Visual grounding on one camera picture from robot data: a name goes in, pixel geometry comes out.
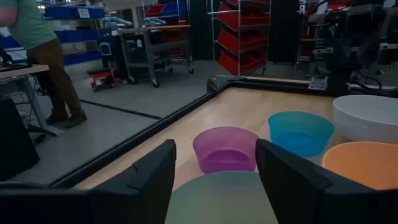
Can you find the orange plastic bowl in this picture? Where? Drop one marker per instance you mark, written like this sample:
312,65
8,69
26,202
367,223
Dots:
363,165

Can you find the black box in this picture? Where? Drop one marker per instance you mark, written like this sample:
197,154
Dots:
14,140

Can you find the person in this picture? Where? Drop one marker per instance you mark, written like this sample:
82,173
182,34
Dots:
34,34

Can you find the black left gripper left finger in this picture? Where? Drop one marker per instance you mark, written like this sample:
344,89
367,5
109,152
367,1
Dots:
146,186

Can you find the blue translucent plastic bowl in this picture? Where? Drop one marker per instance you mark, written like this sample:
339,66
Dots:
301,137

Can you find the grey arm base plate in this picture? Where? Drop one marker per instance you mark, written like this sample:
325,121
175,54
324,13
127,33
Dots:
317,83

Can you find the black floor machine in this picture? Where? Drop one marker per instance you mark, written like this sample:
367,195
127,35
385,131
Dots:
110,53

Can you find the grey metal rolling cart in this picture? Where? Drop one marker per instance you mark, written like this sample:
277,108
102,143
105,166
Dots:
149,46

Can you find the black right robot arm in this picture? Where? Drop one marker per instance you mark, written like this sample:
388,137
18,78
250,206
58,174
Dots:
354,40

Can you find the red low rolling stool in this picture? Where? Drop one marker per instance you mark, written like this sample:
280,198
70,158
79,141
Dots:
102,78

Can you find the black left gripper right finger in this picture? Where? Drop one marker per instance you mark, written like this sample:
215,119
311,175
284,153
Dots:
289,189

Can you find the blue storage bin shelf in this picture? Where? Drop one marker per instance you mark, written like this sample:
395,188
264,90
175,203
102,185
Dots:
77,35

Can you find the white plastic bowl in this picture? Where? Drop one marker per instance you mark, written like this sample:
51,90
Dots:
367,118

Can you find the pale green plastic bowl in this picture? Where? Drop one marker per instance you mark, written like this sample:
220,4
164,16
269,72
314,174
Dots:
220,199

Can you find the wooden top desk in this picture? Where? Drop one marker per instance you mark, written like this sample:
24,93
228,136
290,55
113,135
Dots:
21,71

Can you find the purple translucent plastic bowl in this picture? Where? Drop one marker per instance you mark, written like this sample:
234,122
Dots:
225,149

